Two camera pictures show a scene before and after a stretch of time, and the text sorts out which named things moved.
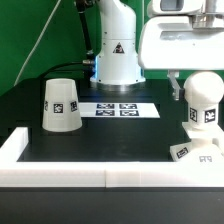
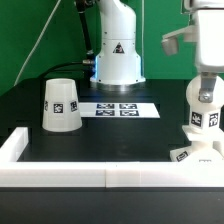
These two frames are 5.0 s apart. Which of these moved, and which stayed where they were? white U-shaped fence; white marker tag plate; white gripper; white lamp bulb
Moved: white gripper
Stayed: white lamp bulb; white marker tag plate; white U-shaped fence
